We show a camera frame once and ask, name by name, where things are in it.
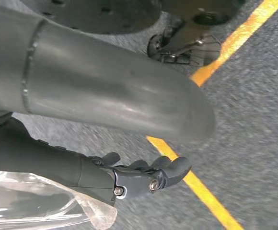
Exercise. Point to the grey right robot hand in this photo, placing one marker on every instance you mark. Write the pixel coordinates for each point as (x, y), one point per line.
(57, 168)

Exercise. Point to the clear plastic cover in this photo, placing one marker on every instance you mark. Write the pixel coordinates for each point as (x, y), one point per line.
(33, 206)

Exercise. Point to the yellow floor tape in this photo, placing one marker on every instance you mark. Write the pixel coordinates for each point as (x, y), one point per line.
(201, 190)

